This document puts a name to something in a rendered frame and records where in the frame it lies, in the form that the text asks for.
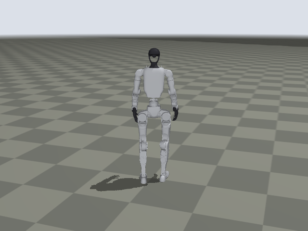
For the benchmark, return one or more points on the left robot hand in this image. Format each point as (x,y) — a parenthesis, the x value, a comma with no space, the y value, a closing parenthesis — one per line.
(135,114)

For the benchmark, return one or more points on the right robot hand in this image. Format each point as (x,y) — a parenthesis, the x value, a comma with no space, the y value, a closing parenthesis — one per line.
(176,113)

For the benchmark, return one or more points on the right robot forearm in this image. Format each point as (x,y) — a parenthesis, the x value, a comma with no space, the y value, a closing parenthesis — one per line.
(174,100)

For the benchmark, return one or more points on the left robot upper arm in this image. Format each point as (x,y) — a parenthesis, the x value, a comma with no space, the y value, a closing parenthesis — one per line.
(137,81)

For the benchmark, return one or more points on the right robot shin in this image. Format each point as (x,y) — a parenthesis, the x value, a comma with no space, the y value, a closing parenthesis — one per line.
(164,158)

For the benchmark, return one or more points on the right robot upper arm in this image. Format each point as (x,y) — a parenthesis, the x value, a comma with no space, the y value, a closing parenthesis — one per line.
(170,81)

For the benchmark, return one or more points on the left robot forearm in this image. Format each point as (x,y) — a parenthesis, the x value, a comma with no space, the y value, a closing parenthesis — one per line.
(134,100)

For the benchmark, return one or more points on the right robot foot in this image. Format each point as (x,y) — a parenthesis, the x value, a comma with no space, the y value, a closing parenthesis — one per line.
(163,178)

